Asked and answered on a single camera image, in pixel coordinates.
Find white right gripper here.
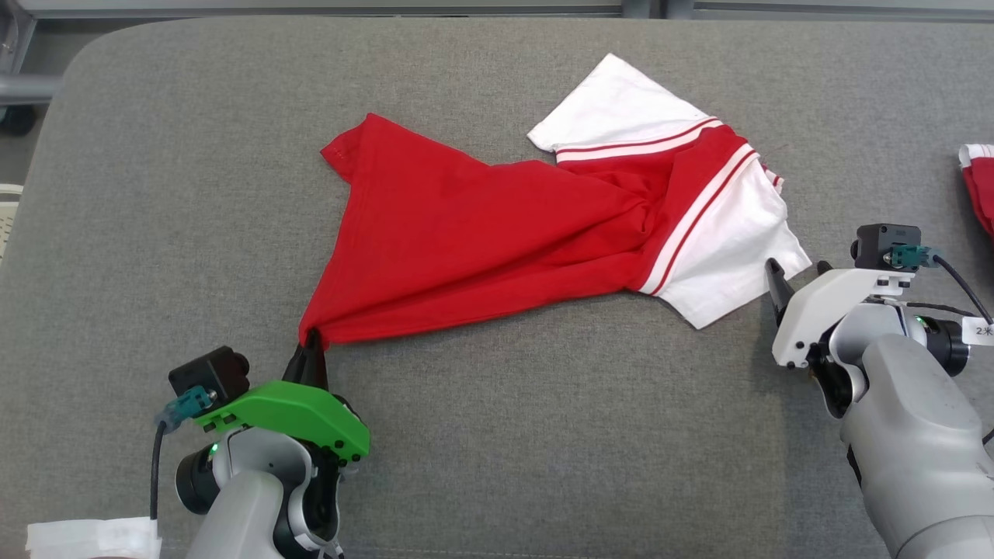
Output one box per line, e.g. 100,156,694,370
765,258,913,370

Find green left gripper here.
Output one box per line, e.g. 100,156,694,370
193,330,371,467

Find red shorts with white stripe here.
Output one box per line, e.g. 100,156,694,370
958,144,994,238

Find red and white jersey shirt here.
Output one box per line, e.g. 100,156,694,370
299,53,812,350

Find white crumpled sheet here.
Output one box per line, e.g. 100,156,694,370
26,516,162,559

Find white laundry basket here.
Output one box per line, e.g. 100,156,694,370
0,184,24,261

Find black caster wheel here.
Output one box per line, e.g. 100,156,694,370
0,105,36,137

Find grey metal bar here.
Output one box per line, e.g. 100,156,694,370
0,74,63,106

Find teal right camera connector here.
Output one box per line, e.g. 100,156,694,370
889,245,939,270

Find teal camera connector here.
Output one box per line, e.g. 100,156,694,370
155,386,217,429
889,245,939,270

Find teal left camera connector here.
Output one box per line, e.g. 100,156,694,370
155,386,217,429

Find black right camera cable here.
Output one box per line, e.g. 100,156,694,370
930,255,994,325

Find black camera cable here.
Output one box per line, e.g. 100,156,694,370
150,419,168,521
930,255,994,325

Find black left camera cable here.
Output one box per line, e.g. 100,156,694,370
150,419,168,521

